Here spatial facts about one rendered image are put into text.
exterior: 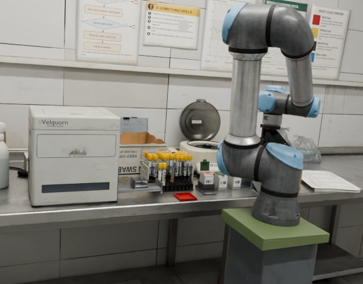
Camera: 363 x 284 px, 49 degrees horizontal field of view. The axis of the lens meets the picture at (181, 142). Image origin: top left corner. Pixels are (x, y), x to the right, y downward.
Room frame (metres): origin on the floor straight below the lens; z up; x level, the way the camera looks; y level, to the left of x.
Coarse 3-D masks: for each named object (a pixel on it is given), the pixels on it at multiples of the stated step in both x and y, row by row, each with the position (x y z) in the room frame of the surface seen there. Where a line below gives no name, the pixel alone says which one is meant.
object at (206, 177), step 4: (200, 172) 1.55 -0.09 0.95; (204, 172) 1.54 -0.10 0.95; (208, 172) 1.54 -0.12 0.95; (200, 176) 1.55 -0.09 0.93; (204, 176) 1.52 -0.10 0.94; (208, 176) 1.52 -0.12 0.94; (212, 176) 1.53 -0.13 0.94; (200, 180) 1.55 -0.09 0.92; (204, 180) 1.52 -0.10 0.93; (208, 180) 1.52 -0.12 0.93; (212, 180) 1.53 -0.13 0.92
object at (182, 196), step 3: (174, 195) 1.45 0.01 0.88; (177, 195) 1.46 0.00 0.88; (180, 195) 1.46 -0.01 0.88; (183, 195) 1.46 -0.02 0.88; (186, 195) 1.47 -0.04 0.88; (189, 195) 1.47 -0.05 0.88; (192, 195) 1.45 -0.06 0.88; (177, 198) 1.42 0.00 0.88; (180, 198) 1.40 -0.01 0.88; (183, 198) 1.42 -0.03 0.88; (186, 198) 1.41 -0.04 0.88; (189, 198) 1.41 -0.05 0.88; (192, 198) 1.42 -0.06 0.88; (195, 198) 1.42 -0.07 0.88
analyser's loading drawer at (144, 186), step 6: (132, 180) 1.40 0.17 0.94; (144, 180) 1.42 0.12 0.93; (156, 180) 1.45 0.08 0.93; (120, 186) 1.40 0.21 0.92; (126, 186) 1.40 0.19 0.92; (132, 186) 1.40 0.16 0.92; (138, 186) 1.38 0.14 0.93; (144, 186) 1.39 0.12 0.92; (150, 186) 1.42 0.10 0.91; (156, 186) 1.43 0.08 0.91; (162, 186) 1.41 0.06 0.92; (120, 192) 1.35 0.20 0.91; (126, 192) 1.36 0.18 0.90; (132, 192) 1.37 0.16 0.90
